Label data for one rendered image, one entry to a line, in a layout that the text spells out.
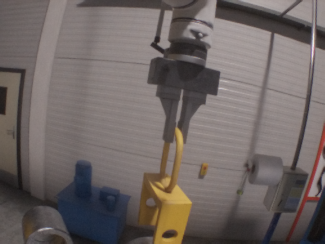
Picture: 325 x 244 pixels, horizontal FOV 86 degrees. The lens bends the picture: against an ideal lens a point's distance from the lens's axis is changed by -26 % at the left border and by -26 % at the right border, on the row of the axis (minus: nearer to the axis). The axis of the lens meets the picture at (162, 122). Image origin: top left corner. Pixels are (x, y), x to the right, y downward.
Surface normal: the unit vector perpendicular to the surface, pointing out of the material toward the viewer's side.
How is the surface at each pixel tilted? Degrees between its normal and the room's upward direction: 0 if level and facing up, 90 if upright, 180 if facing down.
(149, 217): 90
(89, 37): 90
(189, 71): 90
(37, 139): 90
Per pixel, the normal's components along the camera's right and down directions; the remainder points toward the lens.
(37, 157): -0.10, 0.12
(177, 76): 0.27, 0.18
